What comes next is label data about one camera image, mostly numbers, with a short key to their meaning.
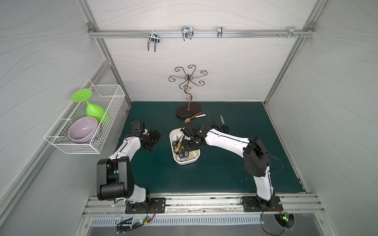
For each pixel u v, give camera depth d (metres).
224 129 1.04
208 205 0.75
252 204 0.74
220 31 0.72
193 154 0.90
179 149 0.90
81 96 0.58
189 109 1.15
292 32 0.77
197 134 0.65
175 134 0.97
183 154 0.89
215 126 1.04
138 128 0.72
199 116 1.11
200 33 0.79
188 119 1.10
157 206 0.73
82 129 0.61
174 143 0.92
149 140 0.78
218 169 0.92
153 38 0.78
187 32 0.76
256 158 0.50
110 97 0.80
